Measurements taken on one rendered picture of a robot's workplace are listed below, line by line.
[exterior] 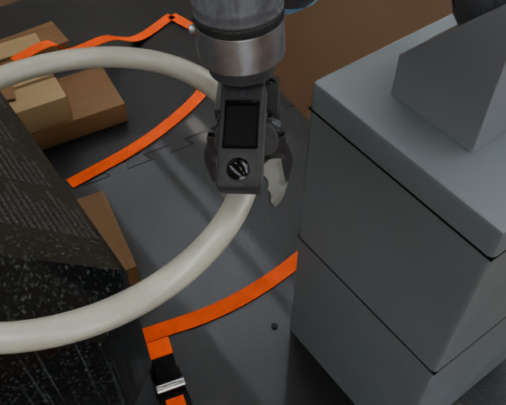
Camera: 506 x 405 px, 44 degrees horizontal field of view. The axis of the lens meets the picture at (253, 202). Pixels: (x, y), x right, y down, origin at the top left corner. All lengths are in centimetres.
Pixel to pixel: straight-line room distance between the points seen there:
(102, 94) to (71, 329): 171
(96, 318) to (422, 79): 61
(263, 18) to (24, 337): 37
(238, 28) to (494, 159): 51
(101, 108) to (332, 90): 128
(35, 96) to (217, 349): 102
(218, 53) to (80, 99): 167
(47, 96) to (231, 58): 156
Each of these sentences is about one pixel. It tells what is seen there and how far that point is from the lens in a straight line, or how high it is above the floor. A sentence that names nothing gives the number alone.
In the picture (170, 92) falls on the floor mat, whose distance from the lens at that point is 236.
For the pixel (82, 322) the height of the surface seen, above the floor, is 100.
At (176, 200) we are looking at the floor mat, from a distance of 198.
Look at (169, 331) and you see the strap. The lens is 172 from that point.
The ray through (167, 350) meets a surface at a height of 7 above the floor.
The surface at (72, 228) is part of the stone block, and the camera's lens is 112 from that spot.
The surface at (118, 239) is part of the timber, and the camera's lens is 176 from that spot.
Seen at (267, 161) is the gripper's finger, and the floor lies 99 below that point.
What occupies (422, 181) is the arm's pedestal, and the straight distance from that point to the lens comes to 96.
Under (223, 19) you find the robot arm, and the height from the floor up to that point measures 118.
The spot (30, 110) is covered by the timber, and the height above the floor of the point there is 19.
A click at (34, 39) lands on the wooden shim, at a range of 259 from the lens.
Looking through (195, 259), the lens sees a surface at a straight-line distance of 62.
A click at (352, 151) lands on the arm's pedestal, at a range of 105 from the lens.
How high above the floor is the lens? 151
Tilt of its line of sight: 50 degrees down
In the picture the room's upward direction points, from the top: straight up
